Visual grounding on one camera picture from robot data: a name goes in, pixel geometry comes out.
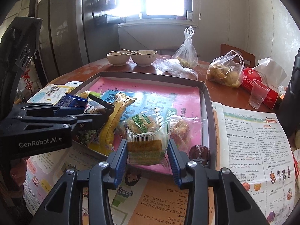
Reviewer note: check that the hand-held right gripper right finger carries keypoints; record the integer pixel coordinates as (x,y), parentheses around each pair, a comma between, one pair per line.
(174,164)

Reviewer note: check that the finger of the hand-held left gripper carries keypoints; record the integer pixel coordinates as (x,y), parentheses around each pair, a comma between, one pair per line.
(70,111)
(84,120)

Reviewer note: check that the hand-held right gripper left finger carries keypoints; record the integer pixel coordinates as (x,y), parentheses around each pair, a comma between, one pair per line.
(119,161)

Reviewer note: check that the blue snack packet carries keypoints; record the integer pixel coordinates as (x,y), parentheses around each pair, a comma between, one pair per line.
(70,100)

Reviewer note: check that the green pea packet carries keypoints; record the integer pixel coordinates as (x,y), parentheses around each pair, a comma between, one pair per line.
(86,137)

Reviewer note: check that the dark date candy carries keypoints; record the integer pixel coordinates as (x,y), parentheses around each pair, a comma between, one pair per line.
(199,154)

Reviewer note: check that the yellow stick snack packet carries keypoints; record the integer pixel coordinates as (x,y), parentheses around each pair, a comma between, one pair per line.
(114,121)

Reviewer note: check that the green print pastry packet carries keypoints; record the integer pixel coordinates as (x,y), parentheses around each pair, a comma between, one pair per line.
(145,145)

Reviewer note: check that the clear red snack packet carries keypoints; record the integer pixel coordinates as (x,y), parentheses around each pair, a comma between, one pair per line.
(182,129)

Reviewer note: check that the dark cardboard box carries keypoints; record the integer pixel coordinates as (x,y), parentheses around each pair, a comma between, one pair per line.
(207,112)

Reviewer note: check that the plastic bag of fried snacks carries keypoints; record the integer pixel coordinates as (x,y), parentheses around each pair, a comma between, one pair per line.
(222,75)

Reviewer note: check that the colourful newspaper sheet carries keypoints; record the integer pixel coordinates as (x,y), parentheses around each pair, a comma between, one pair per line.
(152,199)
(51,90)
(246,145)

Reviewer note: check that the red knot ornament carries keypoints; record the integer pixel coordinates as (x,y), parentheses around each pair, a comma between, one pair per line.
(26,79)

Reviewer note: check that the beige ceramic bowl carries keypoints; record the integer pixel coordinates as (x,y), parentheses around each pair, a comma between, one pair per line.
(118,59)
(144,59)

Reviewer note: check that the pink book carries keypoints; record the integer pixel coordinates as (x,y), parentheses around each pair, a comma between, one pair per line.
(164,93)

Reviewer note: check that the grey refrigerator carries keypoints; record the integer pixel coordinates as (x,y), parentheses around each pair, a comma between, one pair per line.
(68,39)

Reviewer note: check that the wooden chopstick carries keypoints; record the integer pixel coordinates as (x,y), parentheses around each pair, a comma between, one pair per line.
(131,51)
(119,53)

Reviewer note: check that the flat white plastic bag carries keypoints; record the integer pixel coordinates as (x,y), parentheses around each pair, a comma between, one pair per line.
(173,68)

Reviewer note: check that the clear plastic cup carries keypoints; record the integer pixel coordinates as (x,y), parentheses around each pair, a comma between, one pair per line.
(257,96)

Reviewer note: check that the knotted clear plastic bag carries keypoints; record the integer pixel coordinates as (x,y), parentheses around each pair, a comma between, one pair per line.
(186,54)

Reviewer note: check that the red tissue pack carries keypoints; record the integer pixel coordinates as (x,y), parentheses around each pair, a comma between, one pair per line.
(250,79)

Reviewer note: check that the wooden chair back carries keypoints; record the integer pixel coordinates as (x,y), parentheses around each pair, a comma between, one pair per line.
(248,58)

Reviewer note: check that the black thermos bottle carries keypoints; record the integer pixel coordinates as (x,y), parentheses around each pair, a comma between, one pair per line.
(293,98)

